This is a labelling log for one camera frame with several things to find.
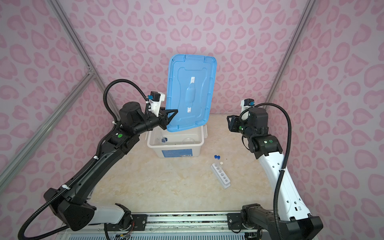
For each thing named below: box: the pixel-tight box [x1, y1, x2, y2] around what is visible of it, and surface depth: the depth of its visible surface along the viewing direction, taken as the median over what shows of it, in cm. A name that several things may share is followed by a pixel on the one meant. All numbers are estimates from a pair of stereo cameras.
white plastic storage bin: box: [145, 124, 208, 158], surface depth 96 cm
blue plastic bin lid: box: [167, 54, 217, 132], surface depth 69 cm
